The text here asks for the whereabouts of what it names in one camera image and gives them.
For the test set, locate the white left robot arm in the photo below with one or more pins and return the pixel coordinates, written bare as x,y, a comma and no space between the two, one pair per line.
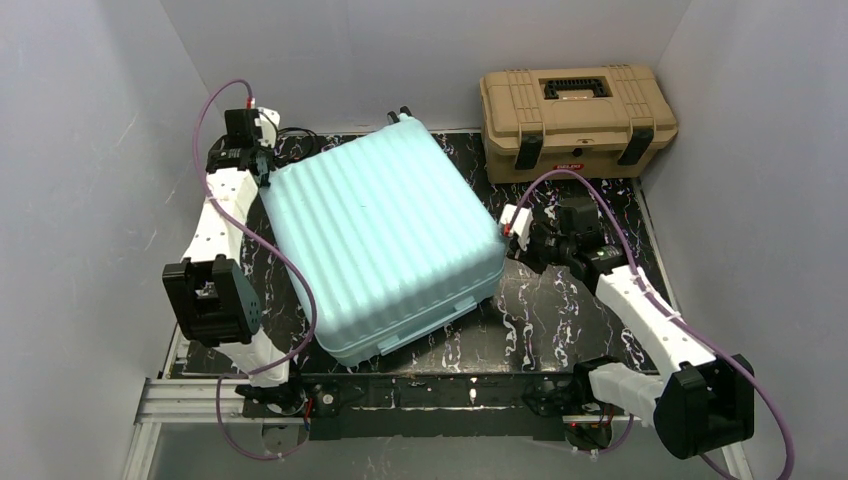
214,302

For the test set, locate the light blue suitcase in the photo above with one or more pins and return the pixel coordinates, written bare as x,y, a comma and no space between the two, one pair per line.
386,240

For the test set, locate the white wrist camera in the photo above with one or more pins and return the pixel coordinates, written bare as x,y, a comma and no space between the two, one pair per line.
268,120
515,223

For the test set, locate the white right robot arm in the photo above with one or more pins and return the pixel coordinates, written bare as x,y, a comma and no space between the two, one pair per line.
696,402

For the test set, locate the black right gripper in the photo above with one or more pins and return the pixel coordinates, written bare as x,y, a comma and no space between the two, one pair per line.
530,244

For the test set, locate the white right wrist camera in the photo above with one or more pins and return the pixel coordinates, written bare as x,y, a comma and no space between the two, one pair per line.
515,223

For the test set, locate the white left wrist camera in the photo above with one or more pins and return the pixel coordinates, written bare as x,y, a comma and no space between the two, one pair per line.
268,120

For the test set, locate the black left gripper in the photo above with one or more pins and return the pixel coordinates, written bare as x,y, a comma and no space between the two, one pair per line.
263,168

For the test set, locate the tan plastic toolbox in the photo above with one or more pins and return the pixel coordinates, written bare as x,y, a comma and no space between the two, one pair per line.
604,122

